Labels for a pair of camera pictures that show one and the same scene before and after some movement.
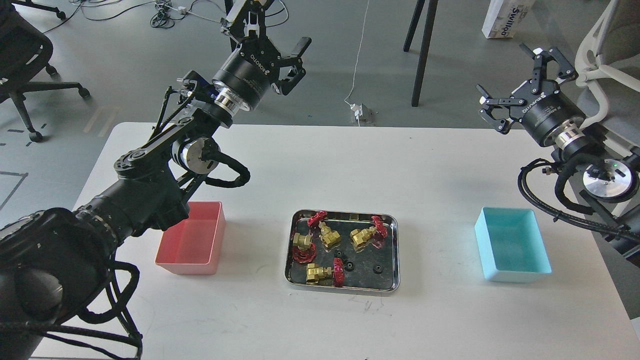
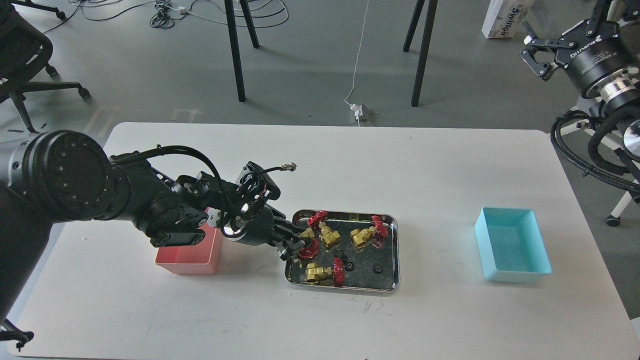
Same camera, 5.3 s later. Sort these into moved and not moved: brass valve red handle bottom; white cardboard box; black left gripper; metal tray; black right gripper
Moved: black right gripper; black left gripper
Not moved: white cardboard box; metal tray; brass valve red handle bottom
